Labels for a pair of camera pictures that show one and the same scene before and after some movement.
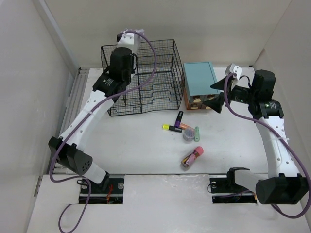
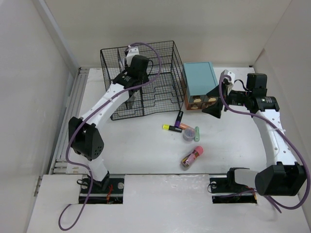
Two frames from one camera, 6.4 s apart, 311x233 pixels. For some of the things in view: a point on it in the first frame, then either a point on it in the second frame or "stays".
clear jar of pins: (189, 134) stays
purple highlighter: (179, 118) stays
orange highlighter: (185, 126) stays
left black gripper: (131, 61) → (145, 78)
